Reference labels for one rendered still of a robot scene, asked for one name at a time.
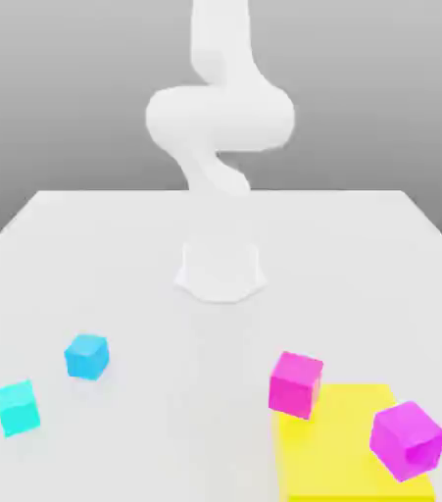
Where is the small cyan cube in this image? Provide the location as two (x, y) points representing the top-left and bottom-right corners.
(0, 378), (42, 438)

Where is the small blue cube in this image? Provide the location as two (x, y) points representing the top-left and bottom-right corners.
(63, 333), (111, 382)

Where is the small pink cube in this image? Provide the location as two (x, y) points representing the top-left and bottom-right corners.
(268, 350), (324, 422)

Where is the small magenta cube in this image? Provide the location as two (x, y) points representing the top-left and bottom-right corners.
(368, 400), (442, 483)

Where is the large yellow box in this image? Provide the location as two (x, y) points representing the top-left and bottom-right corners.
(273, 382), (437, 502)

